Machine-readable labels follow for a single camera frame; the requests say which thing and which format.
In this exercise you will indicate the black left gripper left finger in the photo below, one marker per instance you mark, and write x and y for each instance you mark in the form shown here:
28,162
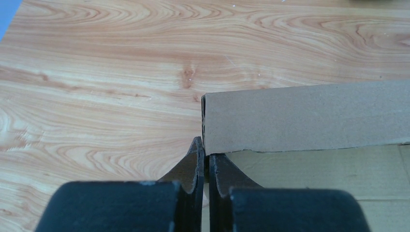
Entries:
171,204

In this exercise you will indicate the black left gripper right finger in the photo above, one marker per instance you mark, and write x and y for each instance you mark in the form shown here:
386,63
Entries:
238,204

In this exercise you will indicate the brown cardboard box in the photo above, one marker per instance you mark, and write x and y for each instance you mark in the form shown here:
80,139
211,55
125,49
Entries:
354,137

